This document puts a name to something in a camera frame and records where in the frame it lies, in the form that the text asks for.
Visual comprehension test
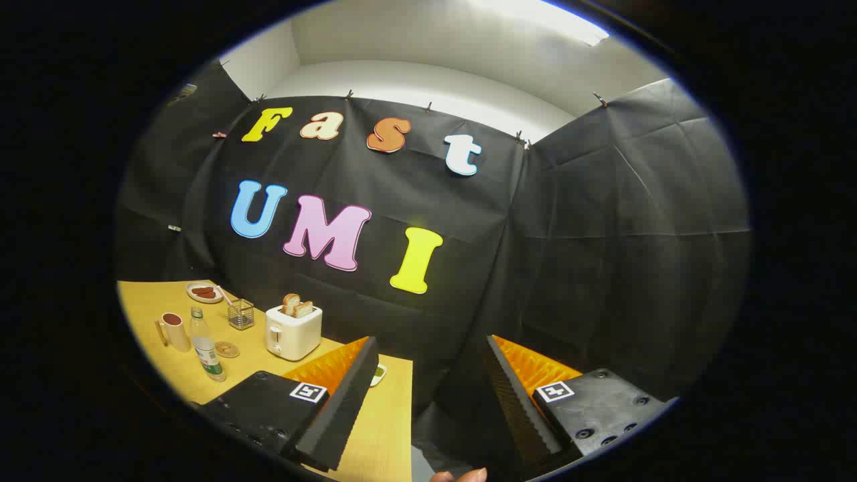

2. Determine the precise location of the white toaster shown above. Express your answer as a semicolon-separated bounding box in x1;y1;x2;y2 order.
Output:
265;305;323;362

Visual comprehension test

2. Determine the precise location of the beige cup with handle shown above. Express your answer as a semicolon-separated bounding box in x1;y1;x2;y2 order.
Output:
155;312;193;353

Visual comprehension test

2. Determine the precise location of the wooden table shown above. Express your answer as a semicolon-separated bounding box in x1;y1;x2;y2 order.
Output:
117;280;414;482

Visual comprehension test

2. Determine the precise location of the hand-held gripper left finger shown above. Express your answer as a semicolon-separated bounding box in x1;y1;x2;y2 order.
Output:
191;336;380;473

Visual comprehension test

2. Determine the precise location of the small white plate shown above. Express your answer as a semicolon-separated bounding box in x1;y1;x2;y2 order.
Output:
185;282;225;305

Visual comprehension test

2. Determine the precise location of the clear plastic bottle green label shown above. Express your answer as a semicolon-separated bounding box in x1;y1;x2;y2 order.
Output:
189;307;227;382

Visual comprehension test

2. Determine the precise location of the black backdrop cloth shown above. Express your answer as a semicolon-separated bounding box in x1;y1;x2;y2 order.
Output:
114;60;752;482

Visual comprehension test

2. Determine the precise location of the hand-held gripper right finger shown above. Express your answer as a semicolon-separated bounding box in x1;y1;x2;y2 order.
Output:
483;333;680;479

